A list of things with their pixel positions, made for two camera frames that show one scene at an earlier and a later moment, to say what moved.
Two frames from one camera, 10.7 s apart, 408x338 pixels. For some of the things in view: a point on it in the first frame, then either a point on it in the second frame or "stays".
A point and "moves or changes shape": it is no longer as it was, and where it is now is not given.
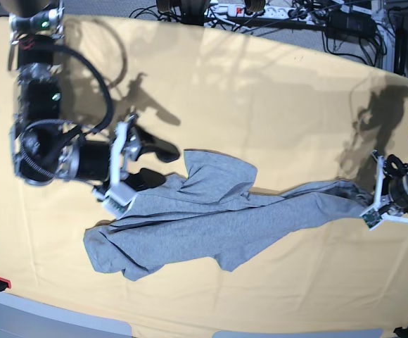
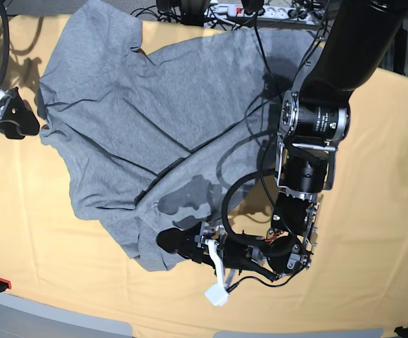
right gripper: x=406 y=184 → x=238 y=253
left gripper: x=96 y=157 → x=9 y=115
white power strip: x=238 y=10 stays
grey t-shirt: x=208 y=210 moves or changes shape
